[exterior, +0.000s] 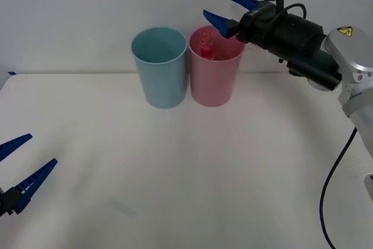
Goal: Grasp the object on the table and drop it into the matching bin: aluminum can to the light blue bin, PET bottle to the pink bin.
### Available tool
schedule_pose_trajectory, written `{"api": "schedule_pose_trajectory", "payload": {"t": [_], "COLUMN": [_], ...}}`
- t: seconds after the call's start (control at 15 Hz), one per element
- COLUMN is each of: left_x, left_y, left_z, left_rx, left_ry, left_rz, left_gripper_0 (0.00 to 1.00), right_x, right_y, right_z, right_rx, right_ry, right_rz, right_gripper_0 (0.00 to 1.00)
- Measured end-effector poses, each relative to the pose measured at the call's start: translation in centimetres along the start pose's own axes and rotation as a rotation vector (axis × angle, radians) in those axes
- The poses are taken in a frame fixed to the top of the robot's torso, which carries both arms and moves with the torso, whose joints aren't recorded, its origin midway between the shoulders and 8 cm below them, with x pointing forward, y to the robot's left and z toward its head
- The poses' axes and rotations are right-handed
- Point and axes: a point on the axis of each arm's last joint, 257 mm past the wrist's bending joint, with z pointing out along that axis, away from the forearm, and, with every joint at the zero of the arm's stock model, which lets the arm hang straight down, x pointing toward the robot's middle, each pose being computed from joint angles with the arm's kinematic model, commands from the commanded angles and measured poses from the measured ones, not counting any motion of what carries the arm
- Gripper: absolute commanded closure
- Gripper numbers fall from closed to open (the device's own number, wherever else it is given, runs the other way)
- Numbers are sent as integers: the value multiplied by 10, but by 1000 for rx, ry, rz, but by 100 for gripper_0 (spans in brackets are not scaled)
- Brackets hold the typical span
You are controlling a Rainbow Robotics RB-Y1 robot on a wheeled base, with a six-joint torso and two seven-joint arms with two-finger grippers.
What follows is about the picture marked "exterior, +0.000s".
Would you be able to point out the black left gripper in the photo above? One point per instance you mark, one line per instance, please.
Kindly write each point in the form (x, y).
(1, 202)

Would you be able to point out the clear bottle with red cap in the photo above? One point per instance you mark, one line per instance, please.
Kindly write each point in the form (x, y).
(207, 49)

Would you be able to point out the pale blue plastic bin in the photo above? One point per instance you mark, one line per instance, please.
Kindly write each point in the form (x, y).
(161, 80)

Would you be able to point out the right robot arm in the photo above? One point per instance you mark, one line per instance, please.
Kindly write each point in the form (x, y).
(344, 56)

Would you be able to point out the pink plastic bin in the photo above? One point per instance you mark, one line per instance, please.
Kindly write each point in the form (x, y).
(212, 81)

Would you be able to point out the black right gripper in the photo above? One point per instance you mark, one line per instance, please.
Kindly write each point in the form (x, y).
(259, 26)

